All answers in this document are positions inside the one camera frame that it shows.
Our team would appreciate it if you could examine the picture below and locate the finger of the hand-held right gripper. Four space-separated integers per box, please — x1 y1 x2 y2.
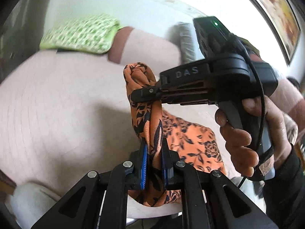
130 79 211 106

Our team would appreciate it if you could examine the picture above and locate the green checkered pillow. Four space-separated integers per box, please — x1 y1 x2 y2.
39 14 124 54

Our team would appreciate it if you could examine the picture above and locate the orange floral long-sleeve shirt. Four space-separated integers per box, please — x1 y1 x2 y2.
123 63 227 207

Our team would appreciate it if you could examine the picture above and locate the pink quilted bed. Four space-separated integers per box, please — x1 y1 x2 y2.
0 48 239 220

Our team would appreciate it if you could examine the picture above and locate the pink bolster cushion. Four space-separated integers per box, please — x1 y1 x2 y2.
107 26 183 65

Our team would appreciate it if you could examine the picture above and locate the grey white pillow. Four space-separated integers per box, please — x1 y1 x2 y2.
167 22 205 64

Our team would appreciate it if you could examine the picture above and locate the dark wooden wardrobe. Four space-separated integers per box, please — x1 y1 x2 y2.
0 0 55 81

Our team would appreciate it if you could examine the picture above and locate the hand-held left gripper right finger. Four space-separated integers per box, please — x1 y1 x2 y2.
161 138 273 229

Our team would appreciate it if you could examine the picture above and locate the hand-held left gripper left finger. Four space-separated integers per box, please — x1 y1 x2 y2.
31 138 149 229

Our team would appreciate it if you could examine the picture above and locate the framed wall picture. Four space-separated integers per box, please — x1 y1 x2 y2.
232 0 301 65

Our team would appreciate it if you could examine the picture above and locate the person's right hand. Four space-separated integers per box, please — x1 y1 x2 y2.
214 95 298 177

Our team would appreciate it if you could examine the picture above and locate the person's right forearm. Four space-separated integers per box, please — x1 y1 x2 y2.
260 143 305 229

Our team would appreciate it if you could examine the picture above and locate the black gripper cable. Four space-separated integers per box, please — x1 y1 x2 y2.
235 36 266 194

